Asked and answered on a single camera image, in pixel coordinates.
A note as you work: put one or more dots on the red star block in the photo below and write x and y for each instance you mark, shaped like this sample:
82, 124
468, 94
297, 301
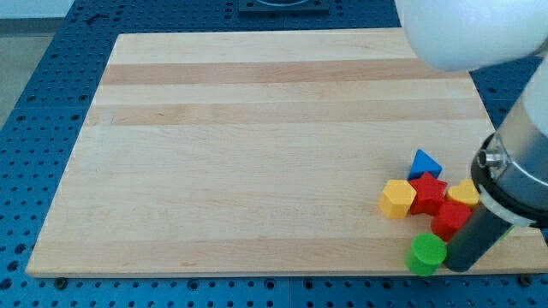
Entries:
429, 194

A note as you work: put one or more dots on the red cylinder block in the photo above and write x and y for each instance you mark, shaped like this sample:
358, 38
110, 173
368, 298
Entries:
450, 218

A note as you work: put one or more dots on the blue triangle block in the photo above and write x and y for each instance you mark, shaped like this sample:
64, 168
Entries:
422, 163

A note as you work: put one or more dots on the green cylinder block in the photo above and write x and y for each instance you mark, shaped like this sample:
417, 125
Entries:
425, 255

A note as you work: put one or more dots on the yellow hexagon block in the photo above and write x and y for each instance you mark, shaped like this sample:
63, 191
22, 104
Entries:
396, 198

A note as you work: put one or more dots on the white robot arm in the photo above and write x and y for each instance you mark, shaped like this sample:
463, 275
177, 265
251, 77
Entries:
462, 35

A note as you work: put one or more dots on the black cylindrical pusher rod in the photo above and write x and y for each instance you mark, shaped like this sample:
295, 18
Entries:
480, 232

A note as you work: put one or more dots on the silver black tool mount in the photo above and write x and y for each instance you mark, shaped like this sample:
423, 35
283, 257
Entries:
510, 170

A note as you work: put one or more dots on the wooden board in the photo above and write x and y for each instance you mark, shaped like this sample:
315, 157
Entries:
254, 153

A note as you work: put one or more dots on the yellow heart block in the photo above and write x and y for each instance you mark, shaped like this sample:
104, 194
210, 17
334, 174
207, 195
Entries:
465, 193

